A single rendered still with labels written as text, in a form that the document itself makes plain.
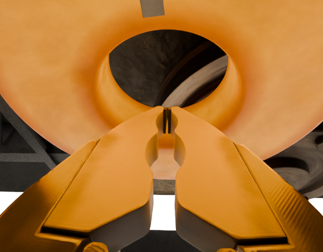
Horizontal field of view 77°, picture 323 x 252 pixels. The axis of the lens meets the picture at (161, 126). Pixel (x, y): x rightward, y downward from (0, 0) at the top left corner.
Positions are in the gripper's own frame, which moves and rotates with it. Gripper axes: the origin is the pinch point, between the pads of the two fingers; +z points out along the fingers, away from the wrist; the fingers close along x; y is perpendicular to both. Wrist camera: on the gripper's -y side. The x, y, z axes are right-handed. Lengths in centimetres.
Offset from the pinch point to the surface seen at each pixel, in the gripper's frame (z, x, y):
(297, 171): 15.0, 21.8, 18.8
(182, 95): 21.5, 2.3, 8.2
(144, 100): 40.0, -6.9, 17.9
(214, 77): 20.6, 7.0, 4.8
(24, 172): 537, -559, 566
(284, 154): 16.1, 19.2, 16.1
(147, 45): 35.8, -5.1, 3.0
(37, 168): 554, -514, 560
